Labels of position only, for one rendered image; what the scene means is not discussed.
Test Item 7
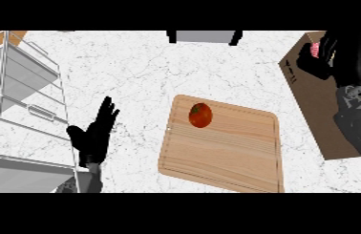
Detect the wooden cutting board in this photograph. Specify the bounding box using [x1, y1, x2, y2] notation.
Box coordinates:
[157, 94, 286, 194]

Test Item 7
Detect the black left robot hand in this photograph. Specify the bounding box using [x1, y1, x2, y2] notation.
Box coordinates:
[65, 96, 121, 169]

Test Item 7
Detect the white wire tiered basket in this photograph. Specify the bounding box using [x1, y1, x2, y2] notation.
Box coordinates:
[0, 31, 83, 194]

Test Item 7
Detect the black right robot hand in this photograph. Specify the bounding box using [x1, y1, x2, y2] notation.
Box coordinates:
[295, 31, 361, 89]

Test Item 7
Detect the brown wooden object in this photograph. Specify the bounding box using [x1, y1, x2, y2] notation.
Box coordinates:
[0, 30, 30, 48]

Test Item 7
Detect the red tomato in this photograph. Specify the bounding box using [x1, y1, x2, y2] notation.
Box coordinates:
[188, 102, 214, 129]

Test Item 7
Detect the brown cardboard box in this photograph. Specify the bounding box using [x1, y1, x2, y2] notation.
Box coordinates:
[277, 31, 361, 161]

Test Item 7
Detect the grey appliance with black legs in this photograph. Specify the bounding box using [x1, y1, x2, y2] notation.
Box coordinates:
[165, 30, 246, 48]

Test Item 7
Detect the pink cupcake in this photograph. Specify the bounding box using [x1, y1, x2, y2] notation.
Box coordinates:
[310, 41, 323, 59]

